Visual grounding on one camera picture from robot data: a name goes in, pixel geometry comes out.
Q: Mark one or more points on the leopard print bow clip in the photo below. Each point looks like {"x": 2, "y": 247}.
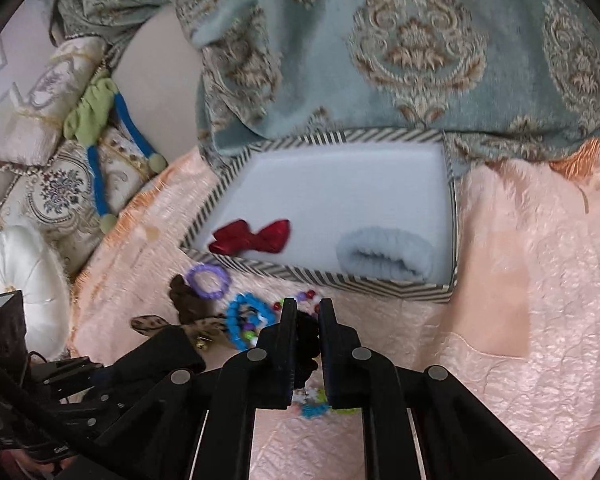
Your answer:
{"x": 202, "y": 333}

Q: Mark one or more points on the red bow hair clip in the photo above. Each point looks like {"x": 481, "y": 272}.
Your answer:
{"x": 236, "y": 237}

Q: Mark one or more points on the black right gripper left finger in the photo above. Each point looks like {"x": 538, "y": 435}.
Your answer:
{"x": 191, "y": 425}

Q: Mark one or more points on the striped black white tray box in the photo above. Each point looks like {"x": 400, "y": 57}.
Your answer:
{"x": 331, "y": 184}

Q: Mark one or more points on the brown flower hair clip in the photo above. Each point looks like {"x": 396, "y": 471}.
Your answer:
{"x": 192, "y": 308}

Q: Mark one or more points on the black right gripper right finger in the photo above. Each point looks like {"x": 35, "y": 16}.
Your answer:
{"x": 417, "y": 425}

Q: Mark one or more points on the black scrunchie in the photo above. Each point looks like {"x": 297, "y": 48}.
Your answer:
{"x": 306, "y": 348}

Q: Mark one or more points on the green blue plush toy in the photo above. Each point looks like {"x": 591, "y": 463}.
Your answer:
{"x": 86, "y": 123}

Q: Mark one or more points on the light blue fluffy scrunchie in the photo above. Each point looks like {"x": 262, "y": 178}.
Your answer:
{"x": 387, "y": 254}

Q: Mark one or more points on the black velvet hair clip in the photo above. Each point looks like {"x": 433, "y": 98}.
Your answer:
{"x": 142, "y": 368}

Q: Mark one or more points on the white satin round pillow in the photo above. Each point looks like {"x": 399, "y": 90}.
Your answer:
{"x": 30, "y": 265}

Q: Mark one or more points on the peach quilted bedspread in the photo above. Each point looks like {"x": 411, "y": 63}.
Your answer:
{"x": 522, "y": 330}

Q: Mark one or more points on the cream floral cushion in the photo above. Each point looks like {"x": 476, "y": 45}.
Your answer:
{"x": 58, "y": 201}

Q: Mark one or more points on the cream embroidered bolster pillow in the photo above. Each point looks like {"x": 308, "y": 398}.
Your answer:
{"x": 37, "y": 124}

